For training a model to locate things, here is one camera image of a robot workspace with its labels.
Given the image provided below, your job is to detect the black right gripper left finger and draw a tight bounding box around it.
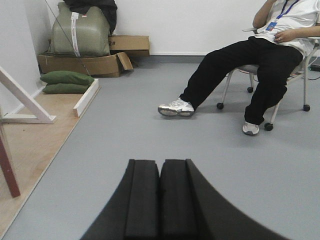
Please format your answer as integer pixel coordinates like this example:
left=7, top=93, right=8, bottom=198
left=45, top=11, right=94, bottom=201
left=81, top=159, right=159, bottom=240

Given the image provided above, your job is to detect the open cardboard box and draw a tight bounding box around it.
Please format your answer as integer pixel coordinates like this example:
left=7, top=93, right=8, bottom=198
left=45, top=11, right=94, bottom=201
left=37, top=52, right=134, bottom=77

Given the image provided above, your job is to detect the closed cardboard box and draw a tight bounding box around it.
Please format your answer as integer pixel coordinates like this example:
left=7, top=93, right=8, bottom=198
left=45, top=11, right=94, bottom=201
left=108, top=35, right=150, bottom=57

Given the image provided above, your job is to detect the white wooden base strip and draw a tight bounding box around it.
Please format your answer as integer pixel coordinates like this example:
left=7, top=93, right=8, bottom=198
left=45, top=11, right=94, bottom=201
left=73, top=78, right=101, bottom=118

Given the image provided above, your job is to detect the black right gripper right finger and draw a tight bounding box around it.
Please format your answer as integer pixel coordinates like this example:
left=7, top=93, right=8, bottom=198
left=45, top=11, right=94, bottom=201
left=160, top=159, right=285, bottom=240

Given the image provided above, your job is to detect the thin steel guy wire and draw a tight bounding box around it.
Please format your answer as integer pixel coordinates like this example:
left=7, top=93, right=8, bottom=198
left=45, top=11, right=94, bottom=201
left=43, top=0, right=92, bottom=77

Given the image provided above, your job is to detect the lower green sandbag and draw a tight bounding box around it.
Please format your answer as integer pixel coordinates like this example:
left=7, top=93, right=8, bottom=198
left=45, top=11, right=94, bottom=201
left=42, top=83, right=90, bottom=94

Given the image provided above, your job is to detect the plywood base board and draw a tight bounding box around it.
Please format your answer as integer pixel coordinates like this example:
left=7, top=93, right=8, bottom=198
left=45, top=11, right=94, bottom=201
left=0, top=93, right=82, bottom=236

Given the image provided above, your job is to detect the olive green sack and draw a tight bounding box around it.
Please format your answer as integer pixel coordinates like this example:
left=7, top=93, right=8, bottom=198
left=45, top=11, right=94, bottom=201
left=48, top=2, right=110, bottom=57

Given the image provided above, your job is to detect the black power adapter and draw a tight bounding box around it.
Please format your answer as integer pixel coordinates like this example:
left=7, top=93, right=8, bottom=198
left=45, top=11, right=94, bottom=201
left=309, top=64, right=320, bottom=72

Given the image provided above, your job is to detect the brown wooden door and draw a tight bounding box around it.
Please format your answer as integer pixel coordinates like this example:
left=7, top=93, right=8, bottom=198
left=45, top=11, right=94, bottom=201
left=0, top=130, right=21, bottom=198

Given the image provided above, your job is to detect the white wooden door frame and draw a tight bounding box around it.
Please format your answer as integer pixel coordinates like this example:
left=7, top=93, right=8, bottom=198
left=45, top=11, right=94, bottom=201
left=0, top=67, right=56, bottom=124

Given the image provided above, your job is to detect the seated person in white shirt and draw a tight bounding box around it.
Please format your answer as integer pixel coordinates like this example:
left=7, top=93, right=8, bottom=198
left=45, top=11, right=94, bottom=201
left=158, top=0, right=320, bottom=136

